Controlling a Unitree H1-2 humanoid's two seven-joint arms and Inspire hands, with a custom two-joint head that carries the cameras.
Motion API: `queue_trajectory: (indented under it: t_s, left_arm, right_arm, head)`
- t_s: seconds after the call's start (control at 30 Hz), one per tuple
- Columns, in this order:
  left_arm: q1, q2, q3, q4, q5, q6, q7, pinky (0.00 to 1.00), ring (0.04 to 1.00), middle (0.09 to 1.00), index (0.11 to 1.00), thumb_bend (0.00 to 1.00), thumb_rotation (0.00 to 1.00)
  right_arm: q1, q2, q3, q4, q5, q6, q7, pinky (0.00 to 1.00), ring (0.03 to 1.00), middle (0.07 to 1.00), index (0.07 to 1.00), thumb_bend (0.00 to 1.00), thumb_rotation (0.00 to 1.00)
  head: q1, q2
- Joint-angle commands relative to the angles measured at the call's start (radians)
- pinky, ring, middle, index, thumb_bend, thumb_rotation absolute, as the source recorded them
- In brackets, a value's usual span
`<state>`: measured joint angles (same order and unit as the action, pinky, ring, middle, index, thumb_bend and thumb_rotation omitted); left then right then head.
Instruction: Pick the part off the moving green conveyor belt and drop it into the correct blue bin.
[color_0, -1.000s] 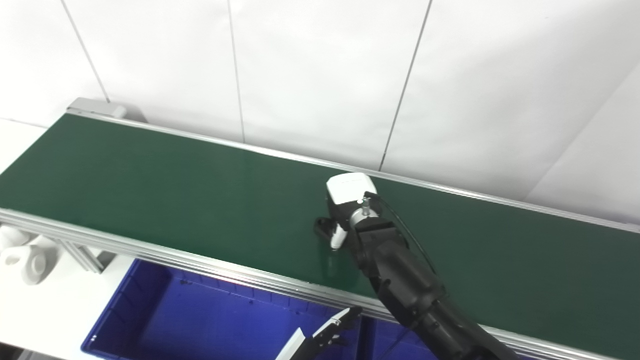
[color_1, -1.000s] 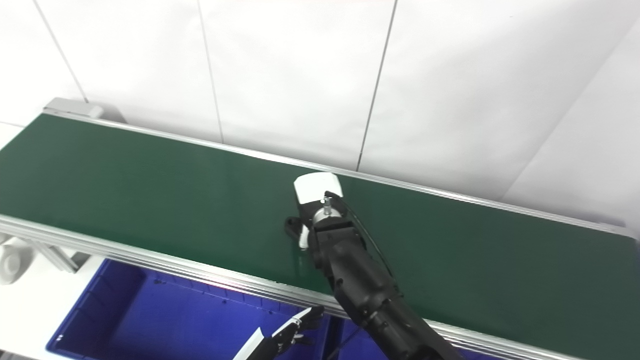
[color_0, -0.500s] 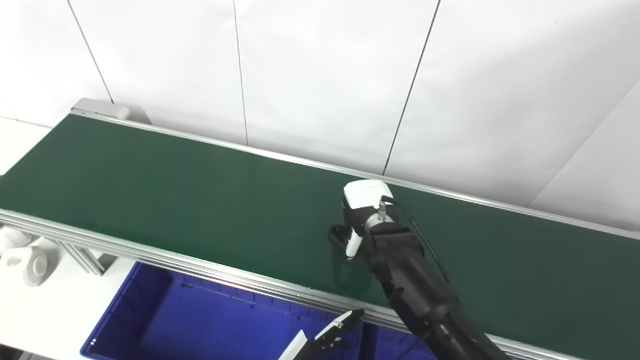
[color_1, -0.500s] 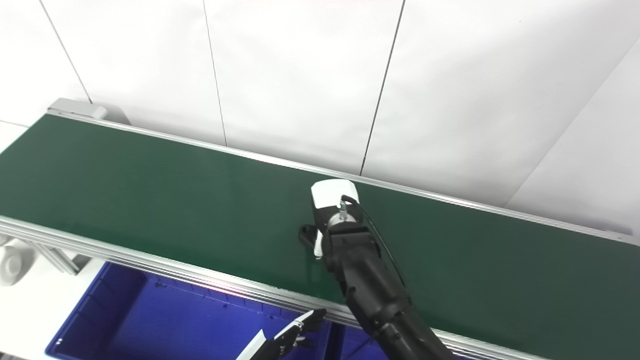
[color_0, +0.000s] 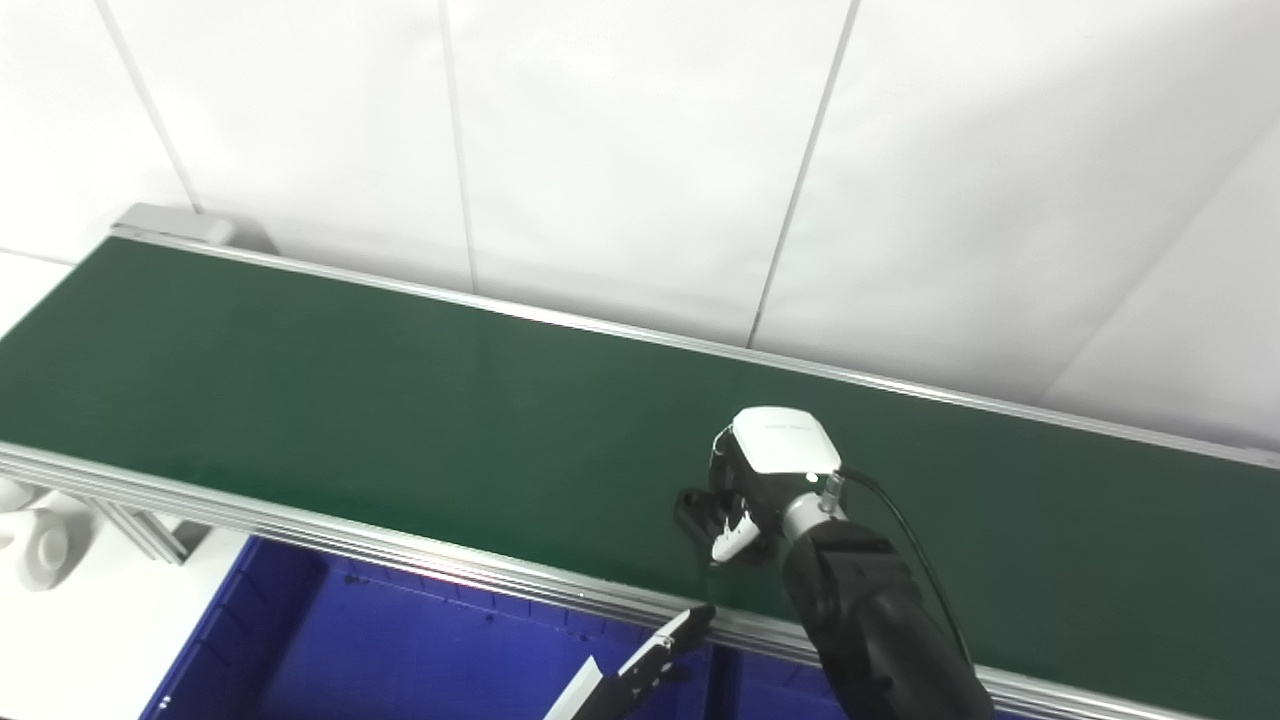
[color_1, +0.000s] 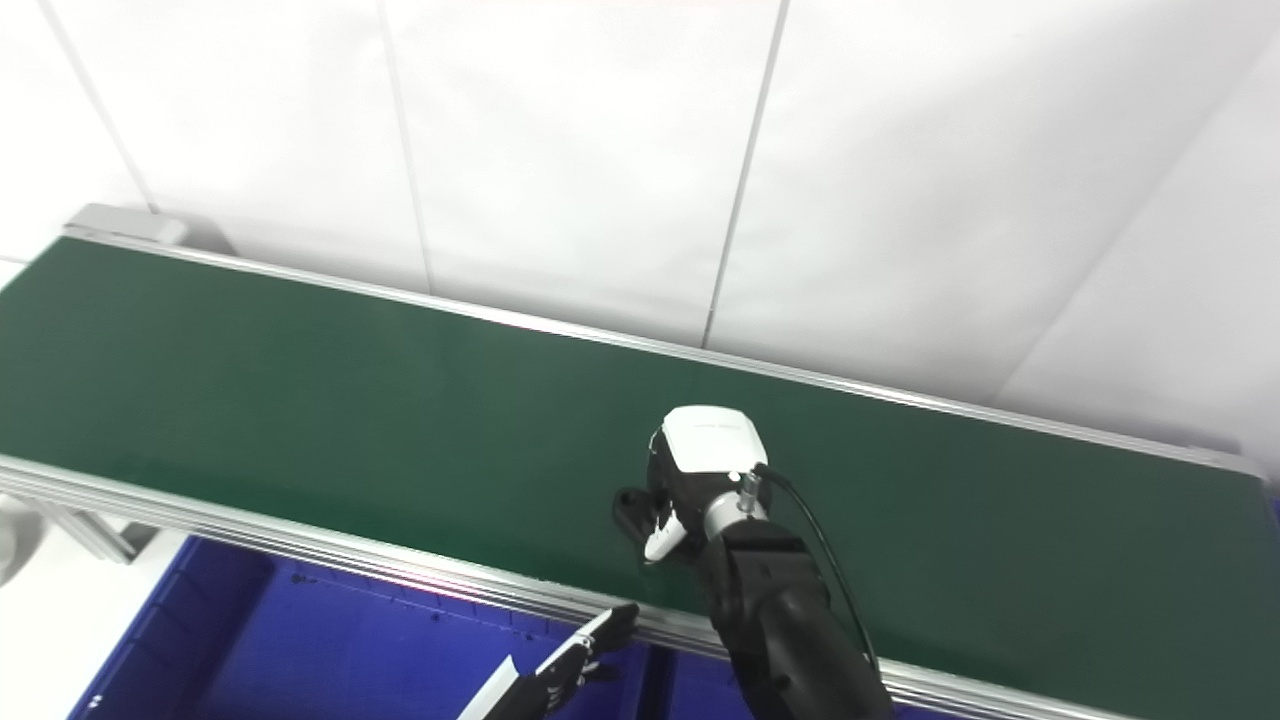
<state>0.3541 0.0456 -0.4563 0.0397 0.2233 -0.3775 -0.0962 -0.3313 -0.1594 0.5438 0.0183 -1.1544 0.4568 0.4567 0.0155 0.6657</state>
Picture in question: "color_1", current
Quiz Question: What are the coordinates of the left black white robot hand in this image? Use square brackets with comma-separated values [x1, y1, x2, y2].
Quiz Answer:
[455, 603, 641, 720]

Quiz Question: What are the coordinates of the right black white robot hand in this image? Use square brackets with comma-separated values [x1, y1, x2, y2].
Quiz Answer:
[612, 405, 771, 564]

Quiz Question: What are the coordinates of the black flanged metal part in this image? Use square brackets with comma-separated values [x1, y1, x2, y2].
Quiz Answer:
[612, 486, 659, 549]

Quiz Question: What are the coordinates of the green conveyor belt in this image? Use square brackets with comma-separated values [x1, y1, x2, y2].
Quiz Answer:
[0, 228, 1271, 720]
[0, 237, 1280, 720]

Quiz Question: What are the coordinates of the aluminium conveyor support leg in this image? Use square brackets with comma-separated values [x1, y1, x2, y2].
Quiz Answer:
[0, 493, 163, 587]

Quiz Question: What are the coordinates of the grey conveyor end cover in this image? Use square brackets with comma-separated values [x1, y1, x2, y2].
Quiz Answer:
[64, 203, 192, 247]

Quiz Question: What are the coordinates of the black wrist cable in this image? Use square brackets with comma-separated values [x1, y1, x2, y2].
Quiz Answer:
[750, 462, 883, 673]

